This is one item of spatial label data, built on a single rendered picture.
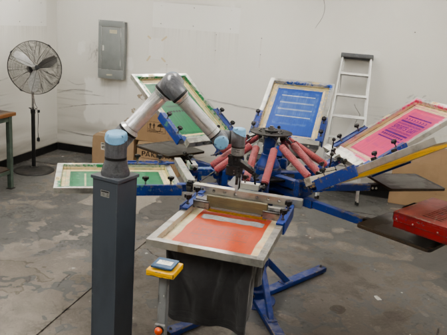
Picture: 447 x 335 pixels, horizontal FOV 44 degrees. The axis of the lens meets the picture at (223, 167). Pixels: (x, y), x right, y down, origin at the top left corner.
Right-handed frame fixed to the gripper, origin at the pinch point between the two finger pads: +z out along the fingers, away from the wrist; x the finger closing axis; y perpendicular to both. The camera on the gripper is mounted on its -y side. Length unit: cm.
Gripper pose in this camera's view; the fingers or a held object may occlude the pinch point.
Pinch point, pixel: (237, 189)
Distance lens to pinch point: 313.4
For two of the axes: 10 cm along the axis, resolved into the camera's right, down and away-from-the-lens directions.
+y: -9.6, -1.5, 2.4
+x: -2.7, 2.4, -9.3
